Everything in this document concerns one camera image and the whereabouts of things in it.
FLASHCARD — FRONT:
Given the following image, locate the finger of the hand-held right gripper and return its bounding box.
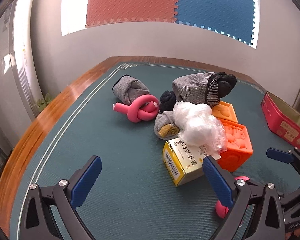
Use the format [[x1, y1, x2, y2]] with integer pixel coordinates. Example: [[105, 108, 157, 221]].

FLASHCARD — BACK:
[[277, 181, 300, 214], [266, 148, 300, 180]]

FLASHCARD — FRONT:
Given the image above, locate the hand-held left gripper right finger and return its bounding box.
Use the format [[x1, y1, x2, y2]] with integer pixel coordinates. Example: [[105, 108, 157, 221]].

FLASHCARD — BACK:
[[202, 156, 285, 240]]

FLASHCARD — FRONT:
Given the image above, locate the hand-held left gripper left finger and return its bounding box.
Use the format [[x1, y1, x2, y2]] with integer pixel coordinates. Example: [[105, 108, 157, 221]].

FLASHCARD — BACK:
[[21, 155, 102, 240]]

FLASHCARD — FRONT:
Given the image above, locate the pink foam piece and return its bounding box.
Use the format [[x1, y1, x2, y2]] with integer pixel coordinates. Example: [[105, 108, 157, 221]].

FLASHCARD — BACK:
[[214, 176, 251, 218]]

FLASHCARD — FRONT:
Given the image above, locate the red tin box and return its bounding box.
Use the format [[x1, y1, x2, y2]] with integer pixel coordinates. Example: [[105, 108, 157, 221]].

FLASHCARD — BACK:
[[260, 91, 300, 154]]

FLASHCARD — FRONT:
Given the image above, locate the yellow and white medicine box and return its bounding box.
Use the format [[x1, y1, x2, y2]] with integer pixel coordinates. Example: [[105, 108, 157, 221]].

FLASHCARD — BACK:
[[162, 137, 222, 187]]

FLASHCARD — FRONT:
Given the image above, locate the dark orange toy cube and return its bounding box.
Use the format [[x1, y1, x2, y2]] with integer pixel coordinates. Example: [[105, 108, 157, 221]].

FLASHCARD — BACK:
[[216, 119, 253, 172]]

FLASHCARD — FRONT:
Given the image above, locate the clear plastic bag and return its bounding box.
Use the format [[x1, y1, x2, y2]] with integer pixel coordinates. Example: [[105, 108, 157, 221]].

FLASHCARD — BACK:
[[173, 101, 228, 155]]

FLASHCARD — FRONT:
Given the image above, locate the light orange toy cube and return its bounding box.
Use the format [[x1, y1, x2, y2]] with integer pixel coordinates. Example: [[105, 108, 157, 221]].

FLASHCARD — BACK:
[[211, 100, 238, 123]]

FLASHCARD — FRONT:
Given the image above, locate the grey knit sock bundle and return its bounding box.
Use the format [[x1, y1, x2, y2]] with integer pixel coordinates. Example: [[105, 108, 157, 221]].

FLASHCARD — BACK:
[[172, 72, 237, 105]]

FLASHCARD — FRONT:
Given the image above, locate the grey sock with yellow toe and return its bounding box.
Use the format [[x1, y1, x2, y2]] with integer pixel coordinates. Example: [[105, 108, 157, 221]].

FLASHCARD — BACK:
[[154, 111, 180, 140]]

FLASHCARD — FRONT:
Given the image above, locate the knotted pink foam rod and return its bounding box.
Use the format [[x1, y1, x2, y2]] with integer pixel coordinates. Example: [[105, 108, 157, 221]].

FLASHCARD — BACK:
[[112, 95, 160, 123]]

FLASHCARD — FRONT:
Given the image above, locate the small green plant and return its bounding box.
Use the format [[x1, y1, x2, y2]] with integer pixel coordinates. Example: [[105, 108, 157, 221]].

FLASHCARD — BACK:
[[36, 92, 54, 113]]

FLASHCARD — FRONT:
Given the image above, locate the black sock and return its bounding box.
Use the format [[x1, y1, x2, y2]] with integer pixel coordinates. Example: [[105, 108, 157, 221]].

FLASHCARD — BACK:
[[159, 90, 177, 113]]

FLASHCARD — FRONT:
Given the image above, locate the white standing air conditioner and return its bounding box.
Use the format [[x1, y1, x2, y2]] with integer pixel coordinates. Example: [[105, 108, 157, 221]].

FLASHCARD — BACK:
[[0, 0, 47, 120]]

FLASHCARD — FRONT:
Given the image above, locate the blue foam mat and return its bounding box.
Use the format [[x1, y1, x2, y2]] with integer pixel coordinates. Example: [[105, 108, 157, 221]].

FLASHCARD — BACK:
[[174, 0, 256, 47]]

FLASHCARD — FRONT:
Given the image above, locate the bright window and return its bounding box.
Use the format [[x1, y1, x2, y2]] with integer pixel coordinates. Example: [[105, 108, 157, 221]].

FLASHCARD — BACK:
[[61, 0, 260, 48]]

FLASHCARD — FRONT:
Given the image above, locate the red foam mat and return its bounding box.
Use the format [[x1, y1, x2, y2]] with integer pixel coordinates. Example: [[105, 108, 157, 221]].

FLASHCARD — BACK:
[[85, 0, 180, 28]]

